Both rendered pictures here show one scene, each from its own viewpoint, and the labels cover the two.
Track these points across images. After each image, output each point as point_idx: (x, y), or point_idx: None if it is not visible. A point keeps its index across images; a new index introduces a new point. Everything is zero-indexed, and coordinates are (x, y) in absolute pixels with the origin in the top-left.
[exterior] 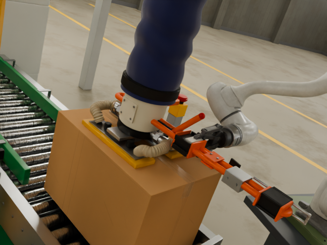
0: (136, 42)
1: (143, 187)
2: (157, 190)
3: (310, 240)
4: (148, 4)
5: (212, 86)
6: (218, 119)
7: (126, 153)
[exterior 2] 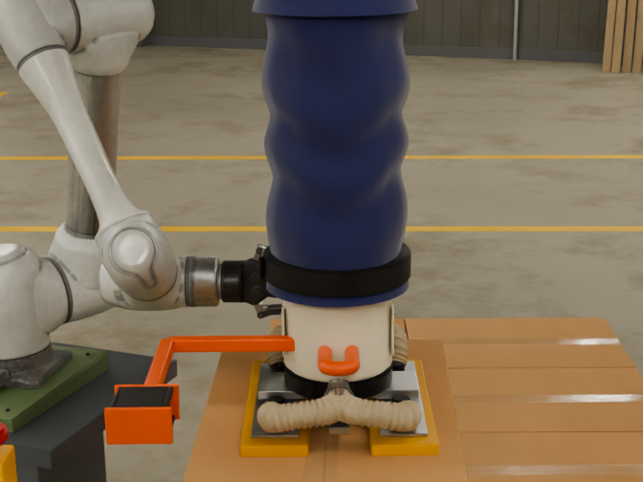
0: (395, 177)
1: (442, 348)
2: (420, 341)
3: (92, 375)
4: (409, 78)
5: (157, 238)
6: (167, 289)
7: (416, 373)
